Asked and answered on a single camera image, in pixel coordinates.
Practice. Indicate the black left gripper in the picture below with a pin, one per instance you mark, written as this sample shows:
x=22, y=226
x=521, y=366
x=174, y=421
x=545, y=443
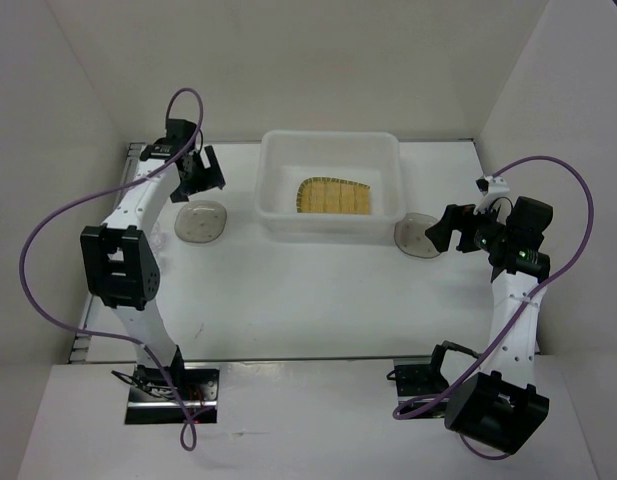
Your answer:
x=211, y=176

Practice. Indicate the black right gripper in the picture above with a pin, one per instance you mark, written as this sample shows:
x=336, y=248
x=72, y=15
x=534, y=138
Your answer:
x=440, y=233

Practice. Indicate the white plastic bin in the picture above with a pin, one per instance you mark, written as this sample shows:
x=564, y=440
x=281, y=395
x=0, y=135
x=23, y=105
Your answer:
x=288, y=158

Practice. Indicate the woven bamboo tray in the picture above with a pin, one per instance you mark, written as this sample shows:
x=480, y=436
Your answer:
x=327, y=195

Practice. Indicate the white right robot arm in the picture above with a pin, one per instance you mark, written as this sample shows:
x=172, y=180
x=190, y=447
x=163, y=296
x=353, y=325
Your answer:
x=498, y=405

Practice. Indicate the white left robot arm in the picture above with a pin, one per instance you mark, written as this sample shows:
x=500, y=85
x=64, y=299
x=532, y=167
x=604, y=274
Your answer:
x=120, y=266

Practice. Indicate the left clear glass plate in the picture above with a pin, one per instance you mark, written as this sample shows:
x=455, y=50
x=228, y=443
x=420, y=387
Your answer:
x=200, y=222

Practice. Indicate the clear glass plate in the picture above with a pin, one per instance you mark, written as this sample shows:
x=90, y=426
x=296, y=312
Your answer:
x=200, y=222
x=409, y=236

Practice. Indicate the right clear glass plate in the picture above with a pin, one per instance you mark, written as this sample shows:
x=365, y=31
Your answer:
x=409, y=236

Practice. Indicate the clear glass cup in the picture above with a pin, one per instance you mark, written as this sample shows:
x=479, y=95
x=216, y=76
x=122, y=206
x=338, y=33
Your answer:
x=162, y=262
x=157, y=238

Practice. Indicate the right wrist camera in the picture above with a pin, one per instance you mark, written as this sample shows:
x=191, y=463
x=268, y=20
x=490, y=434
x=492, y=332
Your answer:
x=492, y=188

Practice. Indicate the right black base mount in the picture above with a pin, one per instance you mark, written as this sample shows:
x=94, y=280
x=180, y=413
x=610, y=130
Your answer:
x=417, y=377

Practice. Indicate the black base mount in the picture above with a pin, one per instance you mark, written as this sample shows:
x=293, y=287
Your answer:
x=417, y=377
x=151, y=401

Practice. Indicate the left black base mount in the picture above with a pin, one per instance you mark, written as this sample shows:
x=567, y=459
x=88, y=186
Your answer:
x=151, y=401

